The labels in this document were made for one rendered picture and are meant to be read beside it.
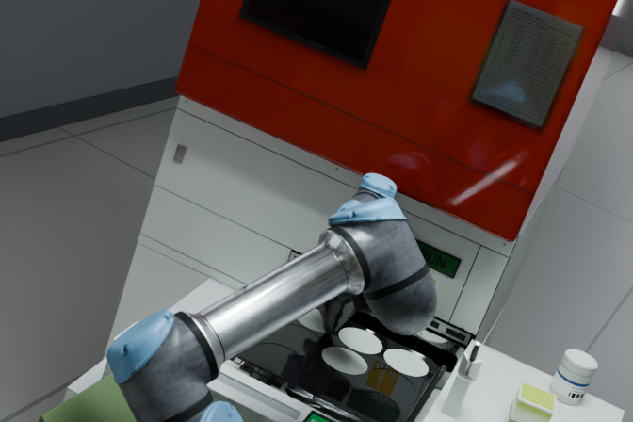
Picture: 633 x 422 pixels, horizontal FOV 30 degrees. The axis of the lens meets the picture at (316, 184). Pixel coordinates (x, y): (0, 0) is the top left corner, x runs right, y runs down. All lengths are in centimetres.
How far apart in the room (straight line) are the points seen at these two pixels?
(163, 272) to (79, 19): 263
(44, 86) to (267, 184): 277
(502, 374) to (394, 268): 69
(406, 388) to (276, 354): 28
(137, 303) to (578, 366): 107
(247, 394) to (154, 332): 45
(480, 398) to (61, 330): 193
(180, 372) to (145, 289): 114
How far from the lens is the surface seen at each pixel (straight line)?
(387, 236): 188
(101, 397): 193
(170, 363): 173
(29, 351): 386
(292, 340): 247
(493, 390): 245
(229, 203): 269
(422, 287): 191
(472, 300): 258
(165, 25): 593
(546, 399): 235
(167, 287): 283
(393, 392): 243
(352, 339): 255
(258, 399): 214
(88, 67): 552
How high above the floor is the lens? 209
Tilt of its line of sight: 21 degrees down
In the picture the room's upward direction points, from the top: 19 degrees clockwise
